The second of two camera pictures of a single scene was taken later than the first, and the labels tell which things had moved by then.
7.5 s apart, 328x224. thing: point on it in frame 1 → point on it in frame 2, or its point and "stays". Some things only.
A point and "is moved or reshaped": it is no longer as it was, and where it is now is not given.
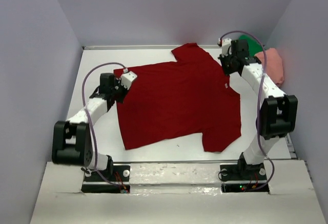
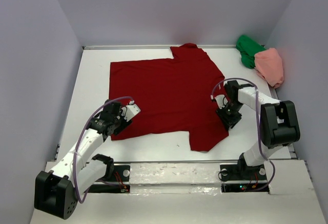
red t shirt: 188,99 is moved or reshaped
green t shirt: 254,46 stays
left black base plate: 115,179 stays
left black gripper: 117,83 → 124,124
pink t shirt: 272,65 stays
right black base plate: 243,177 stays
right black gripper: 227,72 → 229,122
